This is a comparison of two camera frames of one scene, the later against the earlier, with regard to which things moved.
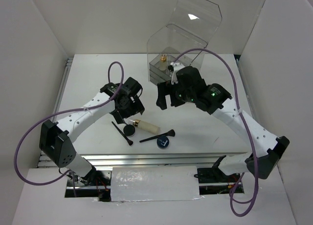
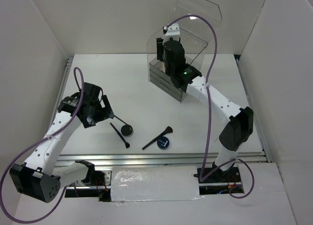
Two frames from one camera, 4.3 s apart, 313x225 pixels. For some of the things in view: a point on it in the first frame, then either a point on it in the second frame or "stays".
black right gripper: [165, 88] to [160, 48]
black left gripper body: [130, 108] to [98, 113]
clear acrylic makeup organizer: [195, 18] stays
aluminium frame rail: [197, 159] stays
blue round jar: [163, 142] stays
